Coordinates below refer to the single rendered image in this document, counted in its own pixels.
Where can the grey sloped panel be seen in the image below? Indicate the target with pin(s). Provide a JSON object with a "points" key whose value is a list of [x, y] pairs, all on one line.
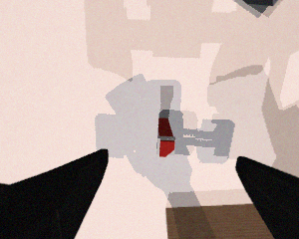
{"points": [[261, 2]]}

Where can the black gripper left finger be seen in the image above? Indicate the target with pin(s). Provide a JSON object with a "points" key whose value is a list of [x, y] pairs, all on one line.
{"points": [[53, 204]]}

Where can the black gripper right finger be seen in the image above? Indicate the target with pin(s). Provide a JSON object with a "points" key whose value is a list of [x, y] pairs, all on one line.
{"points": [[275, 195]]}

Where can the dark red peg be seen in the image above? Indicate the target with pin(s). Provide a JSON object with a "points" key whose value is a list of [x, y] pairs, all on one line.
{"points": [[165, 139]]}

